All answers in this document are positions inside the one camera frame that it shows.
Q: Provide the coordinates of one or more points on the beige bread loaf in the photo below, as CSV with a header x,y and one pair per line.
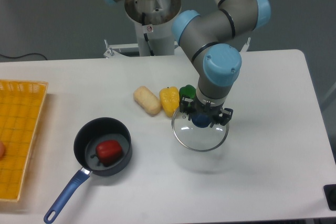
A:
x,y
147,100

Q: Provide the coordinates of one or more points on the dark pot with blue handle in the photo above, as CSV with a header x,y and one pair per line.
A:
x,y
86,140

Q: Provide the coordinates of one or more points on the glass pot lid blue knob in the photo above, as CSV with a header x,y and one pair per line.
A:
x,y
198,134

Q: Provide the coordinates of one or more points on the yellow wicker basket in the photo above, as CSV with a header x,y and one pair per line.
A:
x,y
21,105

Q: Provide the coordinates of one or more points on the black device at table edge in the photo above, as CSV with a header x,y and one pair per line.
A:
x,y
330,195

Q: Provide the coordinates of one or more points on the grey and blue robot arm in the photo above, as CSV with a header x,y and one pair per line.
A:
x,y
204,38

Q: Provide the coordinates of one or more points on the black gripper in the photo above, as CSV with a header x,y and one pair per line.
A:
x,y
209,107

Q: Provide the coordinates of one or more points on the orange object in basket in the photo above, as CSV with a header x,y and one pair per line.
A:
x,y
2,149

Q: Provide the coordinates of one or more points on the red bell pepper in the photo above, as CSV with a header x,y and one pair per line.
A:
x,y
108,152

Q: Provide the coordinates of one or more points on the green bell pepper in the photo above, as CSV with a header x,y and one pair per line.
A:
x,y
188,91

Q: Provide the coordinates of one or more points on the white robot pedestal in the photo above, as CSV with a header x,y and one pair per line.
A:
x,y
155,40

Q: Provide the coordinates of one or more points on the yellow bell pepper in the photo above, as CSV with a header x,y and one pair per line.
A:
x,y
170,100

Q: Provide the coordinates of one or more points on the white clamp bracket right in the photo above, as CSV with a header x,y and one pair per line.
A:
x,y
246,45

